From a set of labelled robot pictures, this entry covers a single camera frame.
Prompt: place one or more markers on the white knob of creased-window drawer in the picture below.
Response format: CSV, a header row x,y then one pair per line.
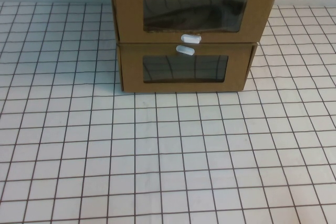
x,y
191,38

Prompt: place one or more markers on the cardboard drawer with smooth window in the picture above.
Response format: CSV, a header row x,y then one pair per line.
x,y
131,74

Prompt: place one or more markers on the white knob of smooth-window drawer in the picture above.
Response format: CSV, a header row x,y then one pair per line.
x,y
186,50

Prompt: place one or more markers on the white grid tablecloth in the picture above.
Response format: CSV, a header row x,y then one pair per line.
x,y
131,155

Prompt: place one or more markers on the cardboard shell of smooth-window drawer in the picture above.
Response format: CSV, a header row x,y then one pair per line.
x,y
255,58

